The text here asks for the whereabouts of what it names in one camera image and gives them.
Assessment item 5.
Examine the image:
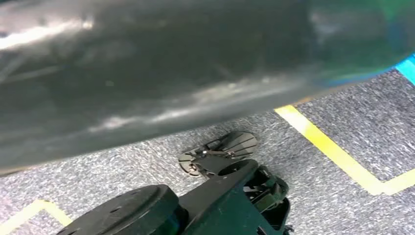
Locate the blue metal shelf rack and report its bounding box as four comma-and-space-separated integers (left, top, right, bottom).
394, 53, 415, 86

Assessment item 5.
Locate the black robot foot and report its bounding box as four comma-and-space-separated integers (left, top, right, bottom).
177, 130, 258, 178

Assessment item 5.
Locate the black robot leg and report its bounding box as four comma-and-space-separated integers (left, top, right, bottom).
55, 159, 294, 235

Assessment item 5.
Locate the yellow floor tape square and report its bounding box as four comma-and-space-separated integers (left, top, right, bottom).
0, 104, 415, 235

